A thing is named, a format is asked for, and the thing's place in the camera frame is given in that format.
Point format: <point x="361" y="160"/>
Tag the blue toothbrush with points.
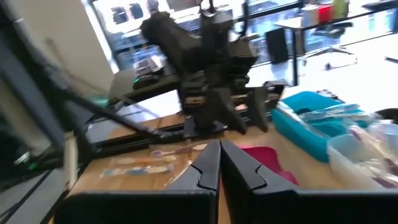
<point x="335" y="113"/>
<point x="298" y="118"/>
<point x="136" y="170"/>

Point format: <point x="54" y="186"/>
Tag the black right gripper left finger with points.
<point x="133" y="208"/>

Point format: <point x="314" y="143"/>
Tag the yellow green box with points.
<point x="340" y="7"/>

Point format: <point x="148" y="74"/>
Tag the magenta plastic bin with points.
<point x="267" y="158"/>

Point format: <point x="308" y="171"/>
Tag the black rectangular box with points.
<point x="277" y="46"/>

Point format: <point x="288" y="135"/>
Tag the silver aluminium bracket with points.
<point x="71" y="158"/>

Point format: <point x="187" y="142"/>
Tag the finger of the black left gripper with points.
<point x="231" y="112"/>
<point x="258" y="107"/>

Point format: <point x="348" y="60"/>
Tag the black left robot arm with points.
<point x="174" y="40"/>

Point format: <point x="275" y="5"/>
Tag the black legged table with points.
<point x="295" y="46"/>

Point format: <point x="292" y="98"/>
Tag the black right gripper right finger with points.
<point x="311" y="208"/>

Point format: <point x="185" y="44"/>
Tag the white box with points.
<point x="310" y="15"/>

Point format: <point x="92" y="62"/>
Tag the white translucent bin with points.
<point x="345" y="168"/>

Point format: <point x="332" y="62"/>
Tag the blue plastic bin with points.
<point x="292" y="133"/>

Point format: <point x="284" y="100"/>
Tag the red box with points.
<point x="325" y="13"/>

